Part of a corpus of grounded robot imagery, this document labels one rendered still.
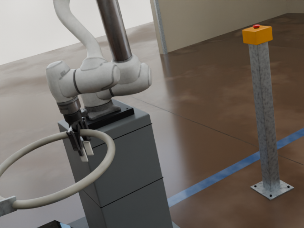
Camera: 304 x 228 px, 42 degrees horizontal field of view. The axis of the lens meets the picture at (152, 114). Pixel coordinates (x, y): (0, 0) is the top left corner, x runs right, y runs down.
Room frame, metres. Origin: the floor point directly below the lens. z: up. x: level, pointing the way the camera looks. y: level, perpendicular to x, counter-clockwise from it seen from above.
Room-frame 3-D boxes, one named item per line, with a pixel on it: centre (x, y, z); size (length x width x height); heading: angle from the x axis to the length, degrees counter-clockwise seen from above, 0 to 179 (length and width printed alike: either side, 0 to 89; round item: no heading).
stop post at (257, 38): (2.25, -0.68, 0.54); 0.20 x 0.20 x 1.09; 22
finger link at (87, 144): (1.60, 0.31, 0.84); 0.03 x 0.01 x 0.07; 66
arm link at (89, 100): (2.07, 0.27, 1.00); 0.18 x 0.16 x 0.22; 80
